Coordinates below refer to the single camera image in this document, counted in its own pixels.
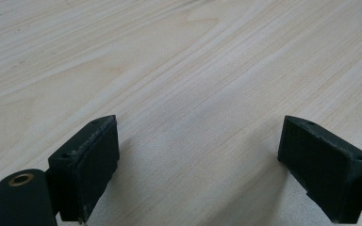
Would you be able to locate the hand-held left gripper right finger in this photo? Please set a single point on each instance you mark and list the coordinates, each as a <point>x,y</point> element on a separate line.
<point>323,169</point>

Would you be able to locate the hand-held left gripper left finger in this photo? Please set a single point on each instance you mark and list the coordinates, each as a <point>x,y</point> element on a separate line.
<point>85,169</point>

